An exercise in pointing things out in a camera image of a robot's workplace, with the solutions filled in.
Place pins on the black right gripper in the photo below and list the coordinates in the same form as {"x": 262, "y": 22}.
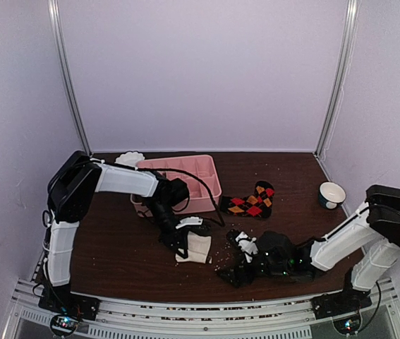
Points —
{"x": 240, "y": 265}

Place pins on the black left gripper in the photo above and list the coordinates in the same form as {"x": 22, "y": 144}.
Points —
{"x": 178, "y": 236}

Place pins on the beige brown striped sock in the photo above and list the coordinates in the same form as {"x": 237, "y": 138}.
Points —
{"x": 198, "y": 249}

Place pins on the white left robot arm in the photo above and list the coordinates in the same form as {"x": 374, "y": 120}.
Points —
{"x": 70, "y": 193}

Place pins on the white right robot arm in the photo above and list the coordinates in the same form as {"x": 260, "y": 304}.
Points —
{"x": 376, "y": 221}

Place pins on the black red argyle sock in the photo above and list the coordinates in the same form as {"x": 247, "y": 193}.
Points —
{"x": 257, "y": 205}

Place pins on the white scalloped ceramic bowl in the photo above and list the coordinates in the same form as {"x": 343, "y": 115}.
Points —
{"x": 130, "y": 158}

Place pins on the white dark blue cup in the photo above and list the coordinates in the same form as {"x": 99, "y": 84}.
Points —
{"x": 331, "y": 195}

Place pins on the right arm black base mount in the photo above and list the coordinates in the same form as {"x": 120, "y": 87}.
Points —
{"x": 338, "y": 303}

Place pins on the front aluminium rail base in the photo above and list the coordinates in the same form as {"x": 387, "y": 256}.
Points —
{"x": 277, "y": 318}

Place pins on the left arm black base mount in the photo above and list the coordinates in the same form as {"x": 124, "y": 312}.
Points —
{"x": 61, "y": 300}

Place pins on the left aluminium frame post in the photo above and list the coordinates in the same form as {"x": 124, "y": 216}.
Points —
{"x": 56, "y": 25}

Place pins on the aluminium frame post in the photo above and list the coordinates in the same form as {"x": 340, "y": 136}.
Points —
{"x": 56, "y": 25}
{"x": 344, "y": 61}

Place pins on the right aluminium frame post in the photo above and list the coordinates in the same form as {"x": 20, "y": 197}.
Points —
{"x": 344, "y": 61}

